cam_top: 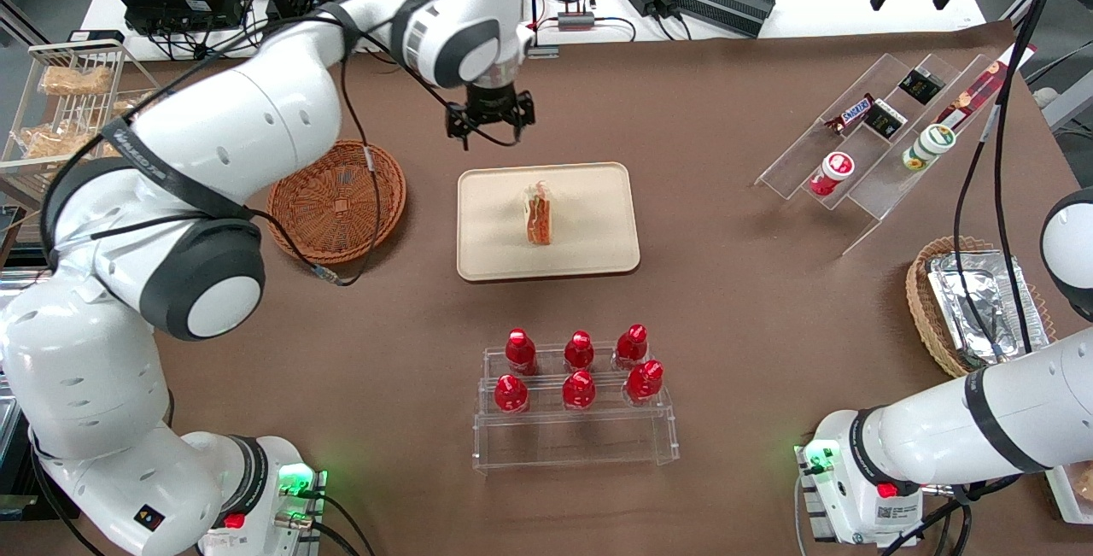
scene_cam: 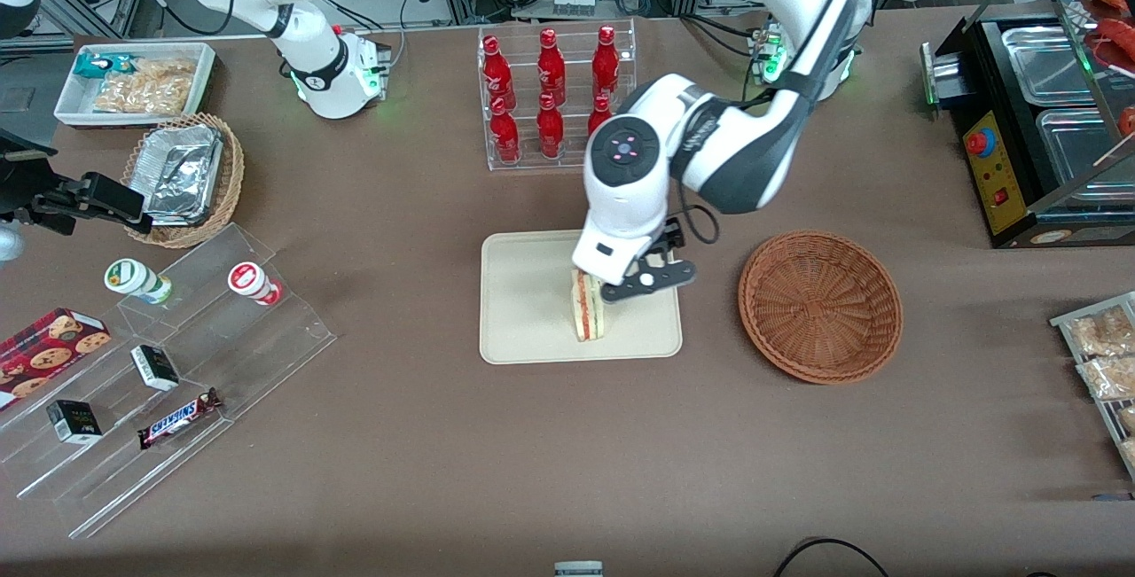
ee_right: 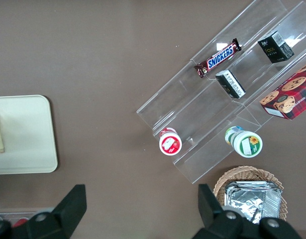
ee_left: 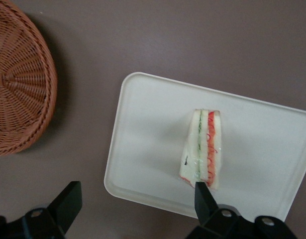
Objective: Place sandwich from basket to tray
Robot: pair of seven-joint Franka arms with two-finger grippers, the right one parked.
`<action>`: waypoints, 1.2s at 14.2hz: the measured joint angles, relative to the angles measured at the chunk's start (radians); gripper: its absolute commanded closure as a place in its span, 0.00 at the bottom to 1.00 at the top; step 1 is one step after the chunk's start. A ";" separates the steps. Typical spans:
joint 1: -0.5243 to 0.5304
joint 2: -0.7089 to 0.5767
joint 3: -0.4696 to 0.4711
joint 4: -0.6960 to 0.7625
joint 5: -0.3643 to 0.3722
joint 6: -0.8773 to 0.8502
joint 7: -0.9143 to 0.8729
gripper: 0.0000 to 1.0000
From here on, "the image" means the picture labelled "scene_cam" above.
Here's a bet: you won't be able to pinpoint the clear acrylic bottle rack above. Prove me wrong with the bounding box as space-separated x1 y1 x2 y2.
477 19 638 172

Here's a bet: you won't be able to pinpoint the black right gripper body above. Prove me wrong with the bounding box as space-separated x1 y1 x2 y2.
0 128 58 206

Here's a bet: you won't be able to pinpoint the red lid yogurt cup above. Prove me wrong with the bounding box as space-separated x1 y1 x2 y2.
227 261 286 308

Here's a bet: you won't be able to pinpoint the teal snack packet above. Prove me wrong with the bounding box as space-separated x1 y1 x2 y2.
73 53 139 81

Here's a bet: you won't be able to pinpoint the triangle sandwich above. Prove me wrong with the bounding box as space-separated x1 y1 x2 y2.
570 267 614 344

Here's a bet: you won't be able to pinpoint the Snickers chocolate bar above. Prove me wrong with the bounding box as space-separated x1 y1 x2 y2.
137 387 223 451

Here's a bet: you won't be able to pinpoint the red sausages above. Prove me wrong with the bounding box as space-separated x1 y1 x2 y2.
1085 0 1135 74

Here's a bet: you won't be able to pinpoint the steel food pan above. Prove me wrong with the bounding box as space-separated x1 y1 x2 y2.
1035 107 1135 206
1002 26 1093 106

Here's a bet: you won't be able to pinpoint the red cookie box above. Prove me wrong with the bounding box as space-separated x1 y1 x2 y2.
0 308 114 412

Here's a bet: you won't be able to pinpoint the white rectangular snack bin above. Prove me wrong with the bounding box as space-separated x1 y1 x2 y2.
53 42 217 129

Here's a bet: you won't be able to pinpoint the small black box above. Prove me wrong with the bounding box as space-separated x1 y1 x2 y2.
129 344 181 393
45 399 104 446

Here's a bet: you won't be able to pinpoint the clear bag of pastry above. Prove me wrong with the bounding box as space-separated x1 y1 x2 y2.
1076 355 1135 402
1067 306 1135 357

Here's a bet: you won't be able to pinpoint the small light wicker basket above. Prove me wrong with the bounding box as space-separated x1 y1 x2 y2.
121 112 246 249

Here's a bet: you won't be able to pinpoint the clear acrylic stepped shelf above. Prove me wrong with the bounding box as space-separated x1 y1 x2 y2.
0 222 339 541

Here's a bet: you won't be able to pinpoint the round brown wicker basket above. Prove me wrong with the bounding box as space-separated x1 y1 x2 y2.
738 230 904 385

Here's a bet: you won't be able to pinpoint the metal wire tray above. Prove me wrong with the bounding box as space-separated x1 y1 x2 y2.
1050 291 1135 482

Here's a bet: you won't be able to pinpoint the black cable loop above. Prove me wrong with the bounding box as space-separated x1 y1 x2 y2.
772 538 890 577

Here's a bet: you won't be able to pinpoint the beige plastic serving tray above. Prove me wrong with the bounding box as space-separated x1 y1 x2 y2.
479 225 684 365

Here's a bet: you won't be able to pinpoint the stacked foil trays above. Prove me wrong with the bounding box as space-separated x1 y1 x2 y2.
140 122 224 227

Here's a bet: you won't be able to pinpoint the clear bag of chips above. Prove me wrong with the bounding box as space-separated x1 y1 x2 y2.
92 58 199 116

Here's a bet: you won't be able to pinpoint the black food warmer machine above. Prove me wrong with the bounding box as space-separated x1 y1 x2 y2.
920 14 1135 250

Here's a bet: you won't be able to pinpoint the green lid yogurt cup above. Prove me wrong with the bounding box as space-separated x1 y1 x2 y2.
104 258 175 306

